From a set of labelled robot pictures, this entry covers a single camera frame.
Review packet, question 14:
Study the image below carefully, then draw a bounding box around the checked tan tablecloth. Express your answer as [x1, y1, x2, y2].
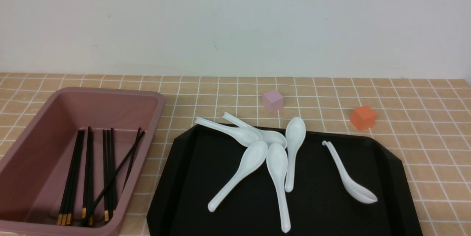
[0, 72, 471, 236]

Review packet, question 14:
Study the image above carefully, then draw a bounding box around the purple cube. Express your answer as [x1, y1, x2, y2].
[262, 90, 284, 113]

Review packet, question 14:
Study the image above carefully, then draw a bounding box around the white spoon far left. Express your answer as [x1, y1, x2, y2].
[194, 117, 262, 147]

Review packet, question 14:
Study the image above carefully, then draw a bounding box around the white spoon right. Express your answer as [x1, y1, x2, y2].
[322, 140, 378, 204]

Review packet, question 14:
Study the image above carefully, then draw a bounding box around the black plastic tray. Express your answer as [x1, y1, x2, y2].
[147, 125, 422, 236]

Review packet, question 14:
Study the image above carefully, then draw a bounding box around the white spoon centre long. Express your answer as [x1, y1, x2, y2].
[266, 143, 291, 233]

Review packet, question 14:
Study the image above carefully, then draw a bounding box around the pink plastic bin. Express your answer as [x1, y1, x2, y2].
[0, 87, 166, 236]

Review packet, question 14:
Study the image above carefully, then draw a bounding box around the orange cube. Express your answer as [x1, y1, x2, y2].
[350, 105, 378, 131]

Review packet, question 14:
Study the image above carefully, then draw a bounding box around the white spoon lower left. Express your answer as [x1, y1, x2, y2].
[208, 141, 268, 212]

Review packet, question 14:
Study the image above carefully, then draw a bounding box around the white spoon upright centre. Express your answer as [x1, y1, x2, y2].
[284, 117, 307, 193]

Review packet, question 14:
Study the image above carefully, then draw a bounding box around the black chopstick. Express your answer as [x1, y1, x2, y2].
[108, 128, 117, 219]
[65, 129, 85, 226]
[81, 126, 94, 226]
[123, 127, 142, 190]
[61, 129, 85, 226]
[57, 130, 82, 226]
[102, 129, 109, 224]

